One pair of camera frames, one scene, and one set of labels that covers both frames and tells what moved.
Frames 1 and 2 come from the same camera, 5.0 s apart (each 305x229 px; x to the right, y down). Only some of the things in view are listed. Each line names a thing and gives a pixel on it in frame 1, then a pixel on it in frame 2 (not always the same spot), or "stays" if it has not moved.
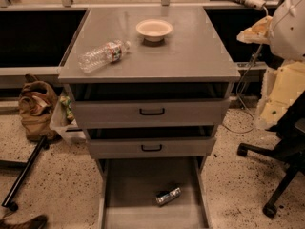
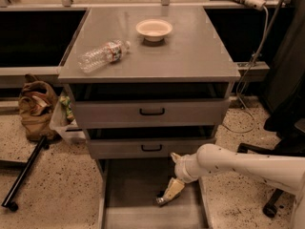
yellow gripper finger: x=258 y=33 to x=187 y=169
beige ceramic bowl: x=154 y=30 stays
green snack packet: x=67 y=102 stays
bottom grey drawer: x=129 y=186 stays
